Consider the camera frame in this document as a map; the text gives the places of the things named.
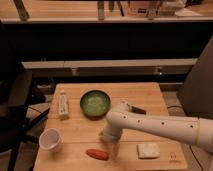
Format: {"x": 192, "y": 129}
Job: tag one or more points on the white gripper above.
{"x": 111, "y": 134}

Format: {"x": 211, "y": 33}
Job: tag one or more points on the black office chair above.
{"x": 17, "y": 93}

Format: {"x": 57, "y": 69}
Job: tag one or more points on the white paper cup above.
{"x": 50, "y": 140}

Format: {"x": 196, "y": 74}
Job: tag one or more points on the green bowl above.
{"x": 95, "y": 103}

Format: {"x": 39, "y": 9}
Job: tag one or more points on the white sponge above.
{"x": 148, "y": 151}

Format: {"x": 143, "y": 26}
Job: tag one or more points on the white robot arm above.
{"x": 188, "y": 130}

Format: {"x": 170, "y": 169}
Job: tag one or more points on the black rectangular block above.
{"x": 138, "y": 110}

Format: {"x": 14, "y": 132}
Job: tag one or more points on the red pepper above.
{"x": 97, "y": 154}

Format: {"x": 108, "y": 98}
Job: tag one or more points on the white tube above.
{"x": 63, "y": 106}

